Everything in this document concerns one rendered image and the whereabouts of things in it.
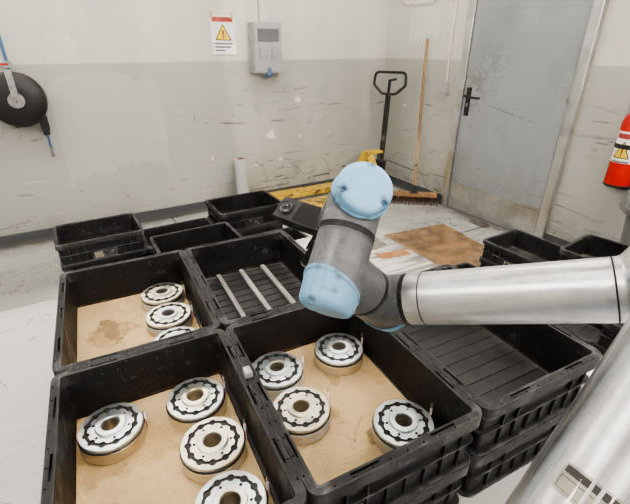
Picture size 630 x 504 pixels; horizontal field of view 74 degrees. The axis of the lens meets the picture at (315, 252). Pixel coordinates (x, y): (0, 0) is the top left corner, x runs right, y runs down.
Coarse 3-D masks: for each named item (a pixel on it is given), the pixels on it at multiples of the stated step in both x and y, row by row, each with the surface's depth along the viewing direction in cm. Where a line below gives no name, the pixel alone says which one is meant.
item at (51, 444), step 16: (192, 336) 80; (208, 336) 81; (224, 336) 80; (144, 352) 76; (80, 368) 72; (96, 368) 73; (240, 368) 72; (256, 400) 66; (48, 416) 63; (48, 432) 60; (272, 432) 60; (48, 448) 58; (272, 448) 58; (48, 464) 56; (288, 464) 56; (48, 480) 54; (288, 480) 54; (48, 496) 52; (304, 496) 52
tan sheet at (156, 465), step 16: (144, 400) 79; (160, 400) 79; (160, 416) 75; (224, 416) 75; (160, 432) 72; (176, 432) 72; (144, 448) 69; (160, 448) 69; (176, 448) 69; (80, 464) 67; (112, 464) 67; (128, 464) 67; (144, 464) 67; (160, 464) 67; (176, 464) 67; (256, 464) 67; (80, 480) 64; (96, 480) 64; (112, 480) 64; (128, 480) 64; (144, 480) 64; (160, 480) 64; (176, 480) 64; (80, 496) 62; (96, 496) 62; (112, 496) 62; (128, 496) 62; (144, 496) 62; (160, 496) 62; (176, 496) 62; (192, 496) 62
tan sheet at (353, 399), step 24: (312, 360) 89; (312, 384) 82; (336, 384) 82; (360, 384) 82; (384, 384) 82; (336, 408) 77; (360, 408) 77; (336, 432) 72; (360, 432) 72; (312, 456) 68; (336, 456) 68; (360, 456) 68
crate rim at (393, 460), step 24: (288, 312) 88; (240, 360) 74; (480, 408) 64; (288, 432) 60; (432, 432) 60; (456, 432) 61; (384, 456) 57; (408, 456) 58; (312, 480) 54; (336, 480) 54; (360, 480) 54
